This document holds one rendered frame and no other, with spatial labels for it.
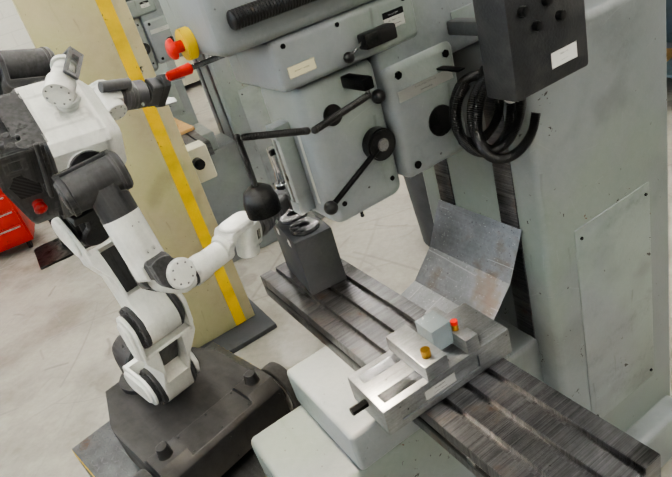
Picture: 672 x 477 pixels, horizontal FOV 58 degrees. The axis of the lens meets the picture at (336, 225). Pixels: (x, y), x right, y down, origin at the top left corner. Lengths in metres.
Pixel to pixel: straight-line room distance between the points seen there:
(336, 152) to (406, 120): 0.17
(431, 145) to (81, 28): 1.90
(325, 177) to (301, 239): 0.50
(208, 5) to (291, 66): 0.19
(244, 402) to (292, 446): 0.44
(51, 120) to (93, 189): 0.22
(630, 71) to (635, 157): 0.23
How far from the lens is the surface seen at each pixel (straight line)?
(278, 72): 1.15
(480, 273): 1.69
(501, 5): 1.12
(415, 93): 1.32
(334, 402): 1.58
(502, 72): 1.17
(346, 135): 1.26
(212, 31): 1.10
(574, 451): 1.28
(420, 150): 1.36
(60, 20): 2.89
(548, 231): 1.56
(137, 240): 1.46
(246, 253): 1.68
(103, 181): 1.45
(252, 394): 2.08
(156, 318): 1.85
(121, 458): 2.47
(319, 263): 1.78
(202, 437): 2.05
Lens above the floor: 1.92
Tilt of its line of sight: 27 degrees down
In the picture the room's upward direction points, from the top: 17 degrees counter-clockwise
